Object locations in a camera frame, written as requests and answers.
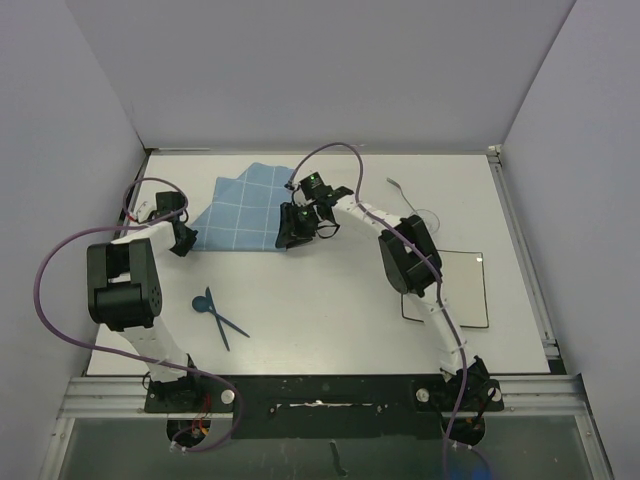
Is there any clear wine glass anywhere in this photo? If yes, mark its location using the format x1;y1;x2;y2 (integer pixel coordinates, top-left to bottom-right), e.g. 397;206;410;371
411;208;441;234

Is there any dark blue plastic spoon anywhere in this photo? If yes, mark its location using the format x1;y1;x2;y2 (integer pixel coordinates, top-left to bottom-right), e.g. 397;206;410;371
192;296;250;338

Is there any dark blue plastic knife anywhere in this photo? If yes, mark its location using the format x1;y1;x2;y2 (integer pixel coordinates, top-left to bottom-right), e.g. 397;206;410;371
205;287;230;352

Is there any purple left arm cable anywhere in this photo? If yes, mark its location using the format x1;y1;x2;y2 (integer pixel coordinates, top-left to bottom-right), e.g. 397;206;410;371
37;177;246;454

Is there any blue checked cloth napkin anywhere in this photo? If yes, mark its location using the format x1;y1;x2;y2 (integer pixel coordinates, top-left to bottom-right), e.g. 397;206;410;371
191;162;292;252

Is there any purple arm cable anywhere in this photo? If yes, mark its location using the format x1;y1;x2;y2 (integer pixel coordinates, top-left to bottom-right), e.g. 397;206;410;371
287;142;471;451
37;177;246;454

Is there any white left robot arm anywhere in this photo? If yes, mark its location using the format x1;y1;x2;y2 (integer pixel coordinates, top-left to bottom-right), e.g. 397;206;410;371
87;192;204;411

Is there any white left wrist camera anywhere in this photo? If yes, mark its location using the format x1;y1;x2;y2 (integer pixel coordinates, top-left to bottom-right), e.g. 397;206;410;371
128;201;156;225

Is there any aluminium frame rail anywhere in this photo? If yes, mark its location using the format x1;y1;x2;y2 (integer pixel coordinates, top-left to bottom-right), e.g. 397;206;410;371
487;144;612;479

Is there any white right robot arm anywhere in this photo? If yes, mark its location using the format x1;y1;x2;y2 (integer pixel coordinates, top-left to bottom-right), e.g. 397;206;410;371
276;172;501;409

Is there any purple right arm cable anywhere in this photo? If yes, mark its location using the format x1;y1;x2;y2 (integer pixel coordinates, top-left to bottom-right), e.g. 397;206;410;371
287;142;471;451

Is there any square white plate black rim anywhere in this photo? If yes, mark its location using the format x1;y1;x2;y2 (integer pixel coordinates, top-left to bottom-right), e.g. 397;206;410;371
400;250;490;330

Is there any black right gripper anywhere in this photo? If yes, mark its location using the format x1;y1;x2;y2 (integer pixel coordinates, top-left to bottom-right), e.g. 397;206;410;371
276;202;320;250

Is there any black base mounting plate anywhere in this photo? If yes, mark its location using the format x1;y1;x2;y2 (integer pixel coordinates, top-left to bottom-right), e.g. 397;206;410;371
144;373;504;446

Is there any silver metal fork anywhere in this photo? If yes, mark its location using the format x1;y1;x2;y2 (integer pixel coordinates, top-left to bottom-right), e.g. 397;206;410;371
386;177;417;214

